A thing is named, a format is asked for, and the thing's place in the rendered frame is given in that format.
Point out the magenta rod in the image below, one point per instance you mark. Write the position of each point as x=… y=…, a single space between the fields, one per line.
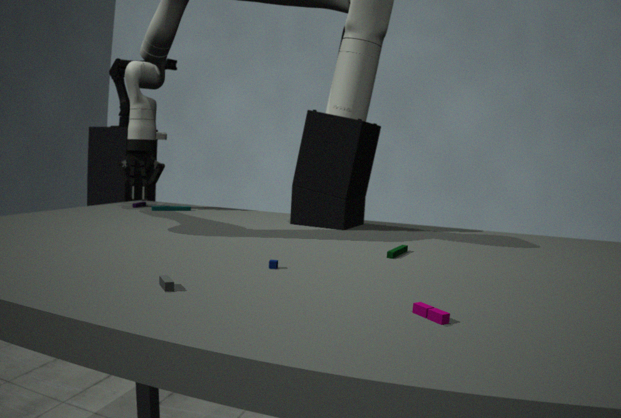
x=438 y=316
x=421 y=309

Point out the turquoise rod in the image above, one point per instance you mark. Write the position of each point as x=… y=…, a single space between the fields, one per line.
x=171 y=208

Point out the green rod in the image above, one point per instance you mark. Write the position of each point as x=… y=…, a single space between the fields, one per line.
x=397 y=251

